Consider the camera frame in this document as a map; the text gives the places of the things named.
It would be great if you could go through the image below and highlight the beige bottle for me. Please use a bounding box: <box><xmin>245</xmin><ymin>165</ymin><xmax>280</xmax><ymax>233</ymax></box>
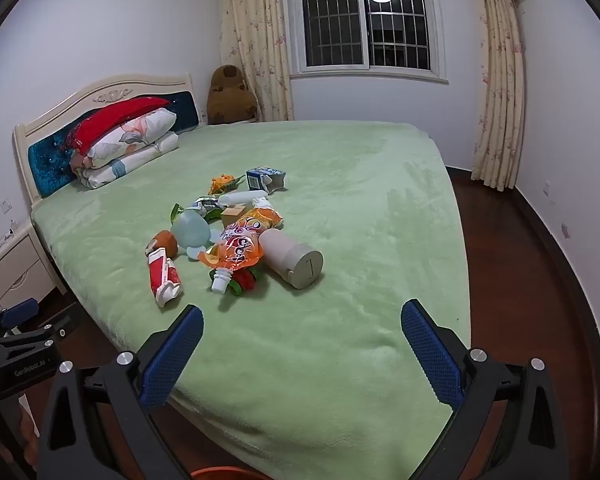
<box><xmin>258</xmin><ymin>228</ymin><xmax>325</xmax><ymax>290</ymax></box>

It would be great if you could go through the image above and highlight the white nightstand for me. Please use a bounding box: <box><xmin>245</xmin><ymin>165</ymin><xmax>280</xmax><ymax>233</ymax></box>
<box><xmin>0</xmin><ymin>217</ymin><xmax>69</xmax><ymax>313</ymax></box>

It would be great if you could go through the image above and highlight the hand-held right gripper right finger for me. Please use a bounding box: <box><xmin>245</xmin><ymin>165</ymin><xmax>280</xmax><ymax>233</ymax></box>
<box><xmin>400</xmin><ymin>299</ymin><xmax>571</xmax><ymax>480</ymax></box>

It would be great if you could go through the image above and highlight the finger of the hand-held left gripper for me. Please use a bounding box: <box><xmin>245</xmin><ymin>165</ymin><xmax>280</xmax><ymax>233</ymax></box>
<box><xmin>0</xmin><ymin>316</ymin><xmax>79</xmax><ymax>357</ymax></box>
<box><xmin>0</xmin><ymin>298</ymin><xmax>40</xmax><ymax>341</ymax></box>

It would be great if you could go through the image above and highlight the red white packet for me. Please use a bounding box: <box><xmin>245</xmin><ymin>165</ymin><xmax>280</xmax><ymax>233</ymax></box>
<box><xmin>147</xmin><ymin>250</ymin><xmax>184</xmax><ymax>308</ymax></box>

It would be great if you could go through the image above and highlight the white floral pillow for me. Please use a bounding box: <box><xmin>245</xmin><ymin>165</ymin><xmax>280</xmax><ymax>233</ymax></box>
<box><xmin>87</xmin><ymin>109</ymin><xmax>178</xmax><ymax>158</ymax></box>

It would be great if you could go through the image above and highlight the crumpled silver can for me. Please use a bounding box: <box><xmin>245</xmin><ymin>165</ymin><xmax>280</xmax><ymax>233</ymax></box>
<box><xmin>192</xmin><ymin>195</ymin><xmax>224</xmax><ymax>217</ymax></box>

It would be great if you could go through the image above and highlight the torn blue carton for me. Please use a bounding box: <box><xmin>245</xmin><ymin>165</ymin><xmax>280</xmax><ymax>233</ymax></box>
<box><xmin>246</xmin><ymin>166</ymin><xmax>287</xmax><ymax>194</ymax></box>

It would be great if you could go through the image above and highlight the orange toy dinosaur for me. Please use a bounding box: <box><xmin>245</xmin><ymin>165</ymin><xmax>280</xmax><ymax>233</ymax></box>
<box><xmin>209</xmin><ymin>174</ymin><xmax>246</xmax><ymax>196</ymax></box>

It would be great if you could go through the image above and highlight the brown plush toy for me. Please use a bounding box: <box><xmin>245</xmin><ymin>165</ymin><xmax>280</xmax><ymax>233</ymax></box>
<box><xmin>207</xmin><ymin>65</ymin><xmax>259</xmax><ymax>126</ymax></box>

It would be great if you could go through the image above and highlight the barred window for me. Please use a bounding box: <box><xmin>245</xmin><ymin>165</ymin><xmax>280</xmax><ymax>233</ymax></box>
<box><xmin>285</xmin><ymin>0</ymin><xmax>449</xmax><ymax>84</ymax></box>

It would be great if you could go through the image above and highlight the bed with green blanket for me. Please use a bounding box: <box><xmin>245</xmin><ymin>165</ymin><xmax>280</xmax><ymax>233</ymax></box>
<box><xmin>30</xmin><ymin>120</ymin><xmax>472</xmax><ymax>480</ymax></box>

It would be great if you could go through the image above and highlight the brown round object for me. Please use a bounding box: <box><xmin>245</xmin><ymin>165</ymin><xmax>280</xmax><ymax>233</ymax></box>
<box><xmin>146</xmin><ymin>230</ymin><xmax>179</xmax><ymax>259</ymax></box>

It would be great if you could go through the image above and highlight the orange spouted drink pouch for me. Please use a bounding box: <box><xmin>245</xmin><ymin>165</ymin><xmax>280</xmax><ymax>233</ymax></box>
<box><xmin>197</xmin><ymin>237</ymin><xmax>266</xmax><ymax>294</ymax></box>

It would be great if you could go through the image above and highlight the wooden block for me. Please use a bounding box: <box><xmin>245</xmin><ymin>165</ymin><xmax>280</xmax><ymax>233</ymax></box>
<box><xmin>221</xmin><ymin>205</ymin><xmax>249</xmax><ymax>229</ymax></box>

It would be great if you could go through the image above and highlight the green red plastic toy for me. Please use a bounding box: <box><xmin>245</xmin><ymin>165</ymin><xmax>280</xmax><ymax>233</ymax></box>
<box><xmin>210</xmin><ymin>267</ymin><xmax>259</xmax><ymax>297</ymax></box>

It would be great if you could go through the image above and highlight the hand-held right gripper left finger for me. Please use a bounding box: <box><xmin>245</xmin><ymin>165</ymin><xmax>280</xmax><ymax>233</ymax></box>
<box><xmin>37</xmin><ymin>304</ymin><xmax>206</xmax><ymax>480</ymax></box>

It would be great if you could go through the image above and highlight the pale blue plastic bottle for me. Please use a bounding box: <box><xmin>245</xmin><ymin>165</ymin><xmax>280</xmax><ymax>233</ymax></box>
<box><xmin>170</xmin><ymin>210</ymin><xmax>220</xmax><ymax>257</ymax></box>

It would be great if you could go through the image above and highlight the floral cream curtain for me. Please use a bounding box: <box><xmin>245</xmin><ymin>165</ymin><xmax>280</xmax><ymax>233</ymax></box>
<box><xmin>219</xmin><ymin>0</ymin><xmax>295</xmax><ymax>122</ymax></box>
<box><xmin>470</xmin><ymin>0</ymin><xmax>527</xmax><ymax>192</ymax></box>

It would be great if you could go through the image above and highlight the cream blue padded headboard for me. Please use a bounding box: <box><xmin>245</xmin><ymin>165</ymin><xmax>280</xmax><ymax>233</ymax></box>
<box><xmin>12</xmin><ymin>74</ymin><xmax>203</xmax><ymax>206</ymax></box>

